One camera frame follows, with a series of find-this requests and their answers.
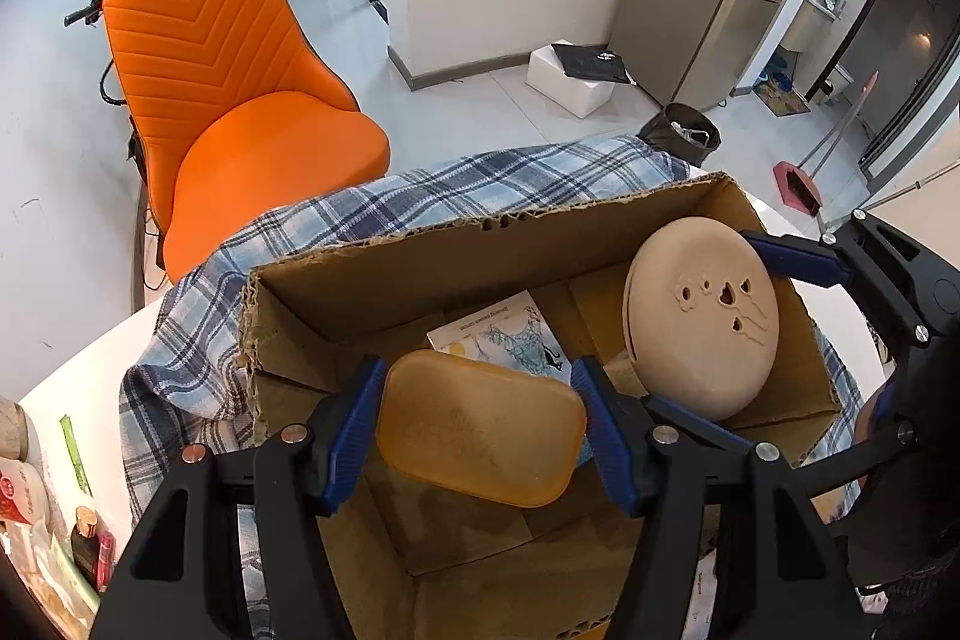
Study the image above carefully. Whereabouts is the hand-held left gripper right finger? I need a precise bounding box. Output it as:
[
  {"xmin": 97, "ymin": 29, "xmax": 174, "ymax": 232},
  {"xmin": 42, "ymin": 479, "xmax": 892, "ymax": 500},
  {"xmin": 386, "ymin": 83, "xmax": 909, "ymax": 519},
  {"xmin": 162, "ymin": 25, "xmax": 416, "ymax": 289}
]
[{"xmin": 570, "ymin": 356, "xmax": 860, "ymax": 640}]

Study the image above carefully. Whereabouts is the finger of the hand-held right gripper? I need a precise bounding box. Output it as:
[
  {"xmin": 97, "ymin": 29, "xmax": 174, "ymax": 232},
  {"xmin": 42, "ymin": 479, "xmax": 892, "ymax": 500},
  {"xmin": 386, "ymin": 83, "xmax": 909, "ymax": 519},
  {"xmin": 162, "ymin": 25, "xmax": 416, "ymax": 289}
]
[
  {"xmin": 641, "ymin": 394, "xmax": 921, "ymax": 489},
  {"xmin": 739, "ymin": 209, "xmax": 960, "ymax": 348}
]

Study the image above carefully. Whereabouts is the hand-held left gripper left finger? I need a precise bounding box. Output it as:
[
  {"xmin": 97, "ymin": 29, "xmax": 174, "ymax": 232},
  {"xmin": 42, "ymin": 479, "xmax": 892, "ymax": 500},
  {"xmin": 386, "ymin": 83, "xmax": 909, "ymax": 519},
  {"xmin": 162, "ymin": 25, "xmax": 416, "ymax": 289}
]
[{"xmin": 90, "ymin": 355, "xmax": 391, "ymax": 640}]

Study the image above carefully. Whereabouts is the round beige case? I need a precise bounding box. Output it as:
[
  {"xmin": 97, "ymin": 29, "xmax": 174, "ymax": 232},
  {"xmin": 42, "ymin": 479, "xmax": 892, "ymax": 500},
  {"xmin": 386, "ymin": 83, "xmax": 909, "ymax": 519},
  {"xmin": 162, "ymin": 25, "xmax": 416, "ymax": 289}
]
[{"xmin": 622, "ymin": 218, "xmax": 779, "ymax": 422}]

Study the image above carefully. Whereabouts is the amber soap case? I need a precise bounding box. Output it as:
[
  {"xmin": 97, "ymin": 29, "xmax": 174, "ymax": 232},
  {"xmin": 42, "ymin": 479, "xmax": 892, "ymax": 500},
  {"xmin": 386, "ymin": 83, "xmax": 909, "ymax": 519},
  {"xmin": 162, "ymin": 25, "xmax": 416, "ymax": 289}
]
[{"xmin": 375, "ymin": 349, "xmax": 587, "ymax": 510}]

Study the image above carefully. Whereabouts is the blue carton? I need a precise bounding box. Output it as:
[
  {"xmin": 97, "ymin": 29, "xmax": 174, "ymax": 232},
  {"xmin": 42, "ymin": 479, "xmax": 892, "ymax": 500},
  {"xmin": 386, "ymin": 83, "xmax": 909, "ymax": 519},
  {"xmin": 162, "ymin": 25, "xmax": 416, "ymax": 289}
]
[{"xmin": 426, "ymin": 289, "xmax": 571, "ymax": 382}]

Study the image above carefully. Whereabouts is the cardboard box with pretzel print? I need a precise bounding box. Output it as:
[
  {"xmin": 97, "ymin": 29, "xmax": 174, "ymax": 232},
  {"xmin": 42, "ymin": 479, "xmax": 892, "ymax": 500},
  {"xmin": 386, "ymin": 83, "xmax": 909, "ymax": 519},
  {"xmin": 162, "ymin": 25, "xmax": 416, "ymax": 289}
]
[{"xmin": 238, "ymin": 171, "xmax": 845, "ymax": 640}]

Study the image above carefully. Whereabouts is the red dustpan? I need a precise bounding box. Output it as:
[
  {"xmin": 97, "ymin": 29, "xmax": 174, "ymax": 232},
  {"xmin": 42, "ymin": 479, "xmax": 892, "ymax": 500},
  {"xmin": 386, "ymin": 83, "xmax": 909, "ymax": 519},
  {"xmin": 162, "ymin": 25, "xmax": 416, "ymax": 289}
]
[{"xmin": 772, "ymin": 160, "xmax": 824, "ymax": 217}]

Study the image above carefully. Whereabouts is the broom stick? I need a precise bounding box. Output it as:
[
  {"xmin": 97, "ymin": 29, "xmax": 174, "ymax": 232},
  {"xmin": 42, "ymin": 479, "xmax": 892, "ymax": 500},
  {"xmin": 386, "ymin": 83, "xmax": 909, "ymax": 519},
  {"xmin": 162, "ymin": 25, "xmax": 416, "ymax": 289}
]
[{"xmin": 806, "ymin": 72, "xmax": 878, "ymax": 176}]

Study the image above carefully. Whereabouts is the metal mop pole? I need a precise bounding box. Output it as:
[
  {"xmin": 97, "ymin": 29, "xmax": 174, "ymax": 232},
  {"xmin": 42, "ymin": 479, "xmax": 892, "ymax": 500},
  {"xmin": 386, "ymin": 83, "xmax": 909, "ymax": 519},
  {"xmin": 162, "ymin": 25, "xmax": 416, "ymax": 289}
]
[{"xmin": 817, "ymin": 160, "xmax": 960, "ymax": 236}]

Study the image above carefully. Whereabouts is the patterned doormat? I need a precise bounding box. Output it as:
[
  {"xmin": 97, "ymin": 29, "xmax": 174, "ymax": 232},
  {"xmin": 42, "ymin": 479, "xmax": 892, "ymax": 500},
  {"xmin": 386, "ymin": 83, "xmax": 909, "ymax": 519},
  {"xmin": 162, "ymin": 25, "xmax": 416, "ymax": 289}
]
[{"xmin": 754, "ymin": 85, "xmax": 812, "ymax": 116}]

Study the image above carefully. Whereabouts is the black trash bin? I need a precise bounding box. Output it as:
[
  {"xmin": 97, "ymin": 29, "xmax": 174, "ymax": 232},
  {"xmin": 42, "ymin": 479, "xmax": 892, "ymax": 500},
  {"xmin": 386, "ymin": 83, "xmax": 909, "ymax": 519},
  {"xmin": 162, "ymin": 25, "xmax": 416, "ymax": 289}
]
[{"xmin": 637, "ymin": 101, "xmax": 722, "ymax": 167}]

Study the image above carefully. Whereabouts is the white sink cabinet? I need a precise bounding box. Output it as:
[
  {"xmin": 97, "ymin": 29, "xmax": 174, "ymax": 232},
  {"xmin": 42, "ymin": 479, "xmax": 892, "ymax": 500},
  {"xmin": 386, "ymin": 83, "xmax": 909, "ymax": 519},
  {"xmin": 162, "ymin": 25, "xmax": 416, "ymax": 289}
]
[{"xmin": 780, "ymin": 0, "xmax": 841, "ymax": 58}]

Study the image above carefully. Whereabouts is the blue plaid cloth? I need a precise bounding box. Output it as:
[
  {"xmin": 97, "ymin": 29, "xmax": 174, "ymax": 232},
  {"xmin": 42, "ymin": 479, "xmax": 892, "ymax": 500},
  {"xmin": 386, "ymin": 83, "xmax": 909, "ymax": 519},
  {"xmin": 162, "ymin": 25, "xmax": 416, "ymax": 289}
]
[{"xmin": 120, "ymin": 136, "xmax": 863, "ymax": 640}]

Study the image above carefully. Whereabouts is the dark glass door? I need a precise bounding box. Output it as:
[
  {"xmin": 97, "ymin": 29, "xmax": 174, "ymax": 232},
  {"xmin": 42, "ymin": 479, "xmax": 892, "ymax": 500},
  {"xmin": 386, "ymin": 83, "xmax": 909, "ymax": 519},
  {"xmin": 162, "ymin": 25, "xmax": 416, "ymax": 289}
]
[{"xmin": 855, "ymin": 0, "xmax": 960, "ymax": 176}]

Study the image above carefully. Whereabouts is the black plastic bag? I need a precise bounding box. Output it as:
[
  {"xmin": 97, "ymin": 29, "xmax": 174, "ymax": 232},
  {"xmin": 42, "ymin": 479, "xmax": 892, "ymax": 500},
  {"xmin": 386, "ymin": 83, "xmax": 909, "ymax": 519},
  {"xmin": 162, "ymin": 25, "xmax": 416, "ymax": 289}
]
[{"xmin": 551, "ymin": 42, "xmax": 638, "ymax": 85}]

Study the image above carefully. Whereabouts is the green sachet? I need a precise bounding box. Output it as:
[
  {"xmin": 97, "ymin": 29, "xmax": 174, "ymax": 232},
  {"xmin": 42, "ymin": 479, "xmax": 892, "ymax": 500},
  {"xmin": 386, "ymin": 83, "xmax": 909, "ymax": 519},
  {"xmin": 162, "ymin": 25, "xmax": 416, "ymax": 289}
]
[{"xmin": 60, "ymin": 413, "xmax": 92, "ymax": 498}]

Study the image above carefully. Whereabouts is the white foam box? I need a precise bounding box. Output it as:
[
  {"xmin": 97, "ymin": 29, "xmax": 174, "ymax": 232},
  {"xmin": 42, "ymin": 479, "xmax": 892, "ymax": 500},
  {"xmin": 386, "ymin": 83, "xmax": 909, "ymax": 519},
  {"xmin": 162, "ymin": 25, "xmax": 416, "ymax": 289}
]
[{"xmin": 526, "ymin": 44, "xmax": 616, "ymax": 120}]

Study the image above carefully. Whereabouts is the orange chair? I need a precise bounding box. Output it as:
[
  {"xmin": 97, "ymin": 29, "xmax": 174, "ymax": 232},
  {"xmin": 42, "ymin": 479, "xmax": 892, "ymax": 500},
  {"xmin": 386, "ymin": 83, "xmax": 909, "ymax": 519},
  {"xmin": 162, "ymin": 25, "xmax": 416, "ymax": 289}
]
[{"xmin": 101, "ymin": 0, "xmax": 391, "ymax": 285}]

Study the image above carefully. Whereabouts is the dark brown small bottle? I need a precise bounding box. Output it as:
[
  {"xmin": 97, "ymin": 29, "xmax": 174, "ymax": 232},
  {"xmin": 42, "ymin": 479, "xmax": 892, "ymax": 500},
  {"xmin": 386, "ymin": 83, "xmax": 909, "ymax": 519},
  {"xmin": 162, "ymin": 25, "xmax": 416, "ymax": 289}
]
[{"xmin": 71, "ymin": 506, "xmax": 102, "ymax": 592}]

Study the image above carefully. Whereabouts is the pile of assorted toiletries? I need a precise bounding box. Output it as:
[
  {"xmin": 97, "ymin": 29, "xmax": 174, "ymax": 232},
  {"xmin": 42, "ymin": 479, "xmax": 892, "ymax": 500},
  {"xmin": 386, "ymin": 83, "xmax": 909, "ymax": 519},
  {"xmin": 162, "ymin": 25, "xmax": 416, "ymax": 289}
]
[{"xmin": 0, "ymin": 396, "xmax": 121, "ymax": 640}]

